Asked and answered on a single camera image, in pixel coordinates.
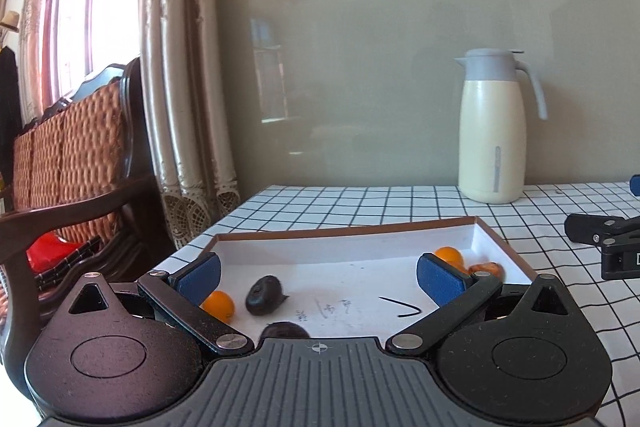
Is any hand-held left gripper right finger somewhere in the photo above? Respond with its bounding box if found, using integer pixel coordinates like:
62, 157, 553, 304
387, 252, 576, 355

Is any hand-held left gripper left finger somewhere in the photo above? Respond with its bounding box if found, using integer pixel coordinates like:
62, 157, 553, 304
65, 252, 252, 356

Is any orange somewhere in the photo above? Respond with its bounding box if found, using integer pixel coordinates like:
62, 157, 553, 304
433, 246, 463, 265
200, 291, 236, 323

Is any dark brown water chestnut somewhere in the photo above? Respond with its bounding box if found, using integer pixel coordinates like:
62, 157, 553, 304
260, 321, 311, 341
245, 275, 291, 315

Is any white cardboard box brown rim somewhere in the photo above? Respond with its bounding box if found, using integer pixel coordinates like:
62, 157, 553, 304
165, 217, 538, 343

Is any red-orange chunk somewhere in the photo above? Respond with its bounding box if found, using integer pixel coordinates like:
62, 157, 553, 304
467, 261, 503, 280

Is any dark checked cloth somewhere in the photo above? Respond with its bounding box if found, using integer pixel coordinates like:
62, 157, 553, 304
35, 236, 106, 293

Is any cream thermos jug grey lid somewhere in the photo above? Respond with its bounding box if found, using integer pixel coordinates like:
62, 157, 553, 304
454, 48, 548, 204

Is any red bag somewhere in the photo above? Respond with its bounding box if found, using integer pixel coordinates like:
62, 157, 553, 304
25, 232, 81, 276

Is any wooden rattan sofa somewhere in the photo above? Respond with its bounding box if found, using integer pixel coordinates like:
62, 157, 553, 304
0, 57, 176, 403

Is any beige curtain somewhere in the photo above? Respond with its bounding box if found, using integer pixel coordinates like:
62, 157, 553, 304
137, 0, 241, 253

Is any dark hanging garment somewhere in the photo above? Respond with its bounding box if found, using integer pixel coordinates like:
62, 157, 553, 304
0, 46, 24, 188

